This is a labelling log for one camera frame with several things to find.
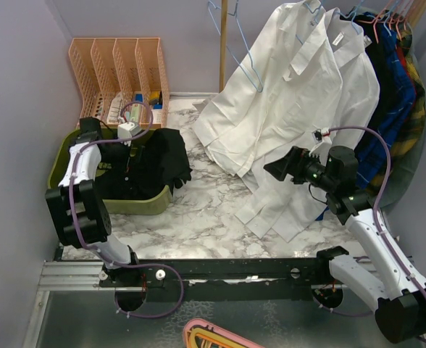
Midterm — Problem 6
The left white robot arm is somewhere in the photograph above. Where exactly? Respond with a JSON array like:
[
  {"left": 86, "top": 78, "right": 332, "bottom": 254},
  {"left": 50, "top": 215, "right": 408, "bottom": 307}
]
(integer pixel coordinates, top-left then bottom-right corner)
[{"left": 45, "top": 117, "right": 141, "bottom": 286}]

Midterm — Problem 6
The yellow plaid shirt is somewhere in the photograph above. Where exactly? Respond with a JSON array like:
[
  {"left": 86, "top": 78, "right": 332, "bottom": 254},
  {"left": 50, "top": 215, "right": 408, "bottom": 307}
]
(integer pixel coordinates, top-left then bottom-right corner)
[{"left": 364, "top": 21, "right": 426, "bottom": 199}]

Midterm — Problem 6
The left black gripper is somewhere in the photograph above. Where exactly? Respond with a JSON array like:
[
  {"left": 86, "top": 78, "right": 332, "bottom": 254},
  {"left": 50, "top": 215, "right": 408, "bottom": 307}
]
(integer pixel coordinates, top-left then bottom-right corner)
[{"left": 101, "top": 132, "right": 150, "bottom": 175}]

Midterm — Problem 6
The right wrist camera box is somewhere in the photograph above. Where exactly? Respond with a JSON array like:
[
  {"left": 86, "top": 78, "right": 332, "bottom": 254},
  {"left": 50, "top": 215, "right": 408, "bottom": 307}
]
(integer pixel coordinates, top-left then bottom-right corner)
[{"left": 312, "top": 128, "right": 330, "bottom": 144}]

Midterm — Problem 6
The blue plaid shirt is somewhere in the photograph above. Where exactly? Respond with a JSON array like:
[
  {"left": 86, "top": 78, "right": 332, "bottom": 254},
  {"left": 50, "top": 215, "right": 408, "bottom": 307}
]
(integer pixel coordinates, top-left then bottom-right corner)
[{"left": 354, "top": 12, "right": 416, "bottom": 195}]

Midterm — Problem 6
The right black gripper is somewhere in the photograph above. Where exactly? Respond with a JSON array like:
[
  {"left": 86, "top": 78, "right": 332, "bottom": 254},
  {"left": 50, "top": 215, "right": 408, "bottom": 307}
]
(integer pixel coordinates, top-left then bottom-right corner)
[{"left": 264, "top": 145, "right": 337, "bottom": 192}]

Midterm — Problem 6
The pink hanger stack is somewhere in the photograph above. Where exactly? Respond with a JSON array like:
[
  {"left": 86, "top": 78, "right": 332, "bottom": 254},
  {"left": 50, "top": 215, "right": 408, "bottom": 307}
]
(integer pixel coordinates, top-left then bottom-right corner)
[{"left": 183, "top": 318, "right": 262, "bottom": 348}]

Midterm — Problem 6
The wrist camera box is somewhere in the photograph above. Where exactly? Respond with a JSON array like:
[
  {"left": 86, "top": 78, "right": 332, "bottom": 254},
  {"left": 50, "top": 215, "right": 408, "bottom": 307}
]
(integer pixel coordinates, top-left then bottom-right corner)
[
  {"left": 117, "top": 121, "right": 141, "bottom": 139},
  {"left": 312, "top": 128, "right": 330, "bottom": 144}
]

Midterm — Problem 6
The front white shirt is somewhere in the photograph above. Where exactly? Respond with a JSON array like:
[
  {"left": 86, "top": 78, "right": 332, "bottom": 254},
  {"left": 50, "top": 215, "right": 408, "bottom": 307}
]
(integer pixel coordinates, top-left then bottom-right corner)
[{"left": 193, "top": 1, "right": 343, "bottom": 177}]

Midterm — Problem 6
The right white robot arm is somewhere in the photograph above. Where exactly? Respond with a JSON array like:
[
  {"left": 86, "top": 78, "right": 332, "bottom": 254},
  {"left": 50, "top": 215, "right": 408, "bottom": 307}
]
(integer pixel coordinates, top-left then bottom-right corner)
[{"left": 264, "top": 146, "right": 426, "bottom": 344}]

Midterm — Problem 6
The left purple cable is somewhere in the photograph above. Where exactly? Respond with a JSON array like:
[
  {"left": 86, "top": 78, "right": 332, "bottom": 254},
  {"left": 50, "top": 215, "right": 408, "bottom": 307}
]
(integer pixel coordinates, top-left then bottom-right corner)
[{"left": 66, "top": 101, "right": 185, "bottom": 320}]

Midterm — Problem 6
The wooden rack pole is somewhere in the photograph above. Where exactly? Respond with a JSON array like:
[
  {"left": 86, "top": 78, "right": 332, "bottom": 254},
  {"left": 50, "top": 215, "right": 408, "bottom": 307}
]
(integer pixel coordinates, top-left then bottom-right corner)
[{"left": 219, "top": 0, "right": 228, "bottom": 92}]

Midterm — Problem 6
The black hanging shirt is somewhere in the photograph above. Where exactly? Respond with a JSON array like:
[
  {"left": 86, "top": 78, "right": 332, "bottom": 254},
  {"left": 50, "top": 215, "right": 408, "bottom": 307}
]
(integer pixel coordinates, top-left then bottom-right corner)
[{"left": 354, "top": 14, "right": 396, "bottom": 134}]

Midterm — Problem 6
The black shirt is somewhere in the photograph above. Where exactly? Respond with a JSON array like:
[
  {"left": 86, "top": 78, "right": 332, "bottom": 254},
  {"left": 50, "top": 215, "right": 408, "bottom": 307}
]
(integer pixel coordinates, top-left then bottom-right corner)
[
  {"left": 354, "top": 14, "right": 396, "bottom": 134},
  {"left": 95, "top": 128, "right": 192, "bottom": 200}
]

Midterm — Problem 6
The empty light blue hanger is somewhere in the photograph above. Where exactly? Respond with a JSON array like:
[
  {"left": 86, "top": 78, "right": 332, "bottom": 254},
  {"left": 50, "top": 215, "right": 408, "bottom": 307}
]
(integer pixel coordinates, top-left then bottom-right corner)
[{"left": 207, "top": 0, "right": 264, "bottom": 94}]

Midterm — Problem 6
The black mounting rail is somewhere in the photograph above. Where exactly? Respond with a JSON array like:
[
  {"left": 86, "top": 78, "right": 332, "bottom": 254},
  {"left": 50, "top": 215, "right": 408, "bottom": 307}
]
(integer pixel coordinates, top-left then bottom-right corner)
[{"left": 99, "top": 246, "right": 348, "bottom": 302}]

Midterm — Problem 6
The olive green plastic basin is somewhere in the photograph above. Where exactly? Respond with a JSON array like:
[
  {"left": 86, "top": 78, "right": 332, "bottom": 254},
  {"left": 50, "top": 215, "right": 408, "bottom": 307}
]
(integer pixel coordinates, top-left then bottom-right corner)
[{"left": 47, "top": 129, "right": 172, "bottom": 215}]

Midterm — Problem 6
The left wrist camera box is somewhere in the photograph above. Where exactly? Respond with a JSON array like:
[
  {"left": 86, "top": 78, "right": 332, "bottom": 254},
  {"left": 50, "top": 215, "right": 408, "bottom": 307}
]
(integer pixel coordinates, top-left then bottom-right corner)
[{"left": 117, "top": 121, "right": 141, "bottom": 139}]

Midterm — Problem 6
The peach plastic file organizer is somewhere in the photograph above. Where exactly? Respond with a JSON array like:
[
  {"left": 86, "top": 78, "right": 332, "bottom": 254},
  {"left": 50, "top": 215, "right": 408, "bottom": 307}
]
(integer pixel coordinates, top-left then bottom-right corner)
[{"left": 68, "top": 37, "right": 170, "bottom": 128}]

